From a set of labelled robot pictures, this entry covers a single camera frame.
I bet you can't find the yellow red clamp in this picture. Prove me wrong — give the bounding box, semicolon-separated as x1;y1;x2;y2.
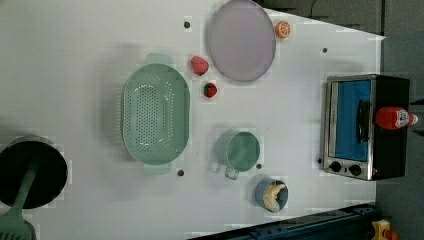
372;220;399;240

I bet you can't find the black round pot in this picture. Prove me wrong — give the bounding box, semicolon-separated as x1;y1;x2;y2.
0;136;68;209

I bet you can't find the green oval colander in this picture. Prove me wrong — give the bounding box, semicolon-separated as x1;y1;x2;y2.
121;53;190;175

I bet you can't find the red strawberry toy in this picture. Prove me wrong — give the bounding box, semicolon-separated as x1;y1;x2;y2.
203;83;218;98

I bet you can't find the black toaster oven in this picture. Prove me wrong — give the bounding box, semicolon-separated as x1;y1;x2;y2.
322;74;410;181

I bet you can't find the green spatula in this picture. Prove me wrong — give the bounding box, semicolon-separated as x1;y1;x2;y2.
0;160;38;240

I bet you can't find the green cup with handle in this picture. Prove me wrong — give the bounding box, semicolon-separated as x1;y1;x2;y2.
215;129;261;180

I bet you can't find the peeled banana toy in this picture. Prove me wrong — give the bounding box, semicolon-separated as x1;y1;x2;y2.
263;182;286;212

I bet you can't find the orange slice toy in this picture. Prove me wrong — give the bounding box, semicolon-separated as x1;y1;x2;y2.
274;21;291;39

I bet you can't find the pink strawberry toy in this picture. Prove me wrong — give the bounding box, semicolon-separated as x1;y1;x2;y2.
190;56;209;76

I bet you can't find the grey round plate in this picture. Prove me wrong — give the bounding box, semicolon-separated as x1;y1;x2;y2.
207;0;276;81

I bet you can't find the blue metal frame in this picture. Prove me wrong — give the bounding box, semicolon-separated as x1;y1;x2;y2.
191;204;382;240

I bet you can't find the red ketchup bottle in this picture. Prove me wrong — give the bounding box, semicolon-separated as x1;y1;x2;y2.
375;107;419;130

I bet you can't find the blue bowl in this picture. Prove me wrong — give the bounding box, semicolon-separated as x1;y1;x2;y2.
255;178;288;213

